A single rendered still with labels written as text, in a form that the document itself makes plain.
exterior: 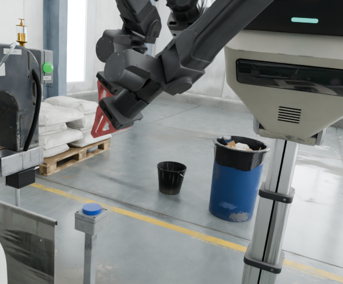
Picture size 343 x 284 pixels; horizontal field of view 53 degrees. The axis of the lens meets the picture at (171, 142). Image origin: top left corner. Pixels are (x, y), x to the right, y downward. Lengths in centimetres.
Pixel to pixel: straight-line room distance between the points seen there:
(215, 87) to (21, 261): 783
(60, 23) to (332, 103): 597
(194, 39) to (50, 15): 634
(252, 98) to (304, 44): 21
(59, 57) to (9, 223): 535
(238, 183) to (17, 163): 214
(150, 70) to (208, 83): 835
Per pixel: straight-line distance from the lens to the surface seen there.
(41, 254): 142
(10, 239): 151
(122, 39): 79
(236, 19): 56
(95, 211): 112
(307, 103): 98
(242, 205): 297
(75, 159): 410
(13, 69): 93
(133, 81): 63
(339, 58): 88
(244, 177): 285
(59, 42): 662
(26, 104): 97
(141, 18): 79
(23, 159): 100
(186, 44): 61
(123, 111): 70
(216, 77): 890
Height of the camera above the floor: 137
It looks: 15 degrees down
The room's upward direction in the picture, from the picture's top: 6 degrees clockwise
